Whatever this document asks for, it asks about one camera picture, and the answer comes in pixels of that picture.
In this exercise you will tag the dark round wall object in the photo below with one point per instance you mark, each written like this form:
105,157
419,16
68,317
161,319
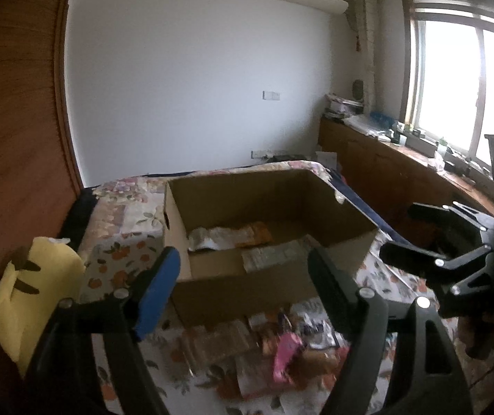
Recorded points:
358,90

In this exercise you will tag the clear grey snack packet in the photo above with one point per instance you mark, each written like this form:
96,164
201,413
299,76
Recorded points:
272,255

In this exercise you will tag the wooden cabinet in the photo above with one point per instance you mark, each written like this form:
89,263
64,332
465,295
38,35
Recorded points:
385,173

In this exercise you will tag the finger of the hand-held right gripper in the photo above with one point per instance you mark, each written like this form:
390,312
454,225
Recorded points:
420,257
441,215

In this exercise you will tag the pile of snack packets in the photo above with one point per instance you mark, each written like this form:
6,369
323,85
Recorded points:
238,346

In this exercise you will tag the orange snack packet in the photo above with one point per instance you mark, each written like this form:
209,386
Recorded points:
257,233

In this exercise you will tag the wooden wardrobe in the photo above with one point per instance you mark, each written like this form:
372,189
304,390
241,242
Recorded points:
13,116

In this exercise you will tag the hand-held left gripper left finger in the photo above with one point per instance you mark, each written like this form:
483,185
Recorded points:
159,294

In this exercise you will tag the white wall switch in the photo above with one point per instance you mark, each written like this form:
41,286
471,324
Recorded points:
272,95

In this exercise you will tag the window with brown frame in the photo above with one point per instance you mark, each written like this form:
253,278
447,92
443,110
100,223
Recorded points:
450,78

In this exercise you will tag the yellow plush toy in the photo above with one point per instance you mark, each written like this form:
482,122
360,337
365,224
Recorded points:
34,285

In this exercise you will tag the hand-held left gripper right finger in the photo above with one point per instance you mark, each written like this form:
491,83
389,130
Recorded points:
337,298

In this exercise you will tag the brown cardboard box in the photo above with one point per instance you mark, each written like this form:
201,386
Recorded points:
229,294

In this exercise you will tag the white wrapped pipe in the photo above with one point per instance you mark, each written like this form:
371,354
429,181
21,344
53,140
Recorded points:
368,43

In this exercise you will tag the stack of papers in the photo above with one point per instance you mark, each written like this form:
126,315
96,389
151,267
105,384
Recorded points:
342,106

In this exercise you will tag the clutter of small desk things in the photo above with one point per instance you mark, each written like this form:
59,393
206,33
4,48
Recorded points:
420,140

